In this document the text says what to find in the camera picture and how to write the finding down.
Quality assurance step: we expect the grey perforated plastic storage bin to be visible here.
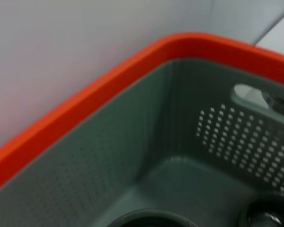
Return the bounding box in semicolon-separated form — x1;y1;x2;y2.
0;58;284;227

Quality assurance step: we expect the glass teacup with black sleeve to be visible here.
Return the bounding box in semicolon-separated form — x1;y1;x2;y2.
110;208;194;227
240;192;284;227

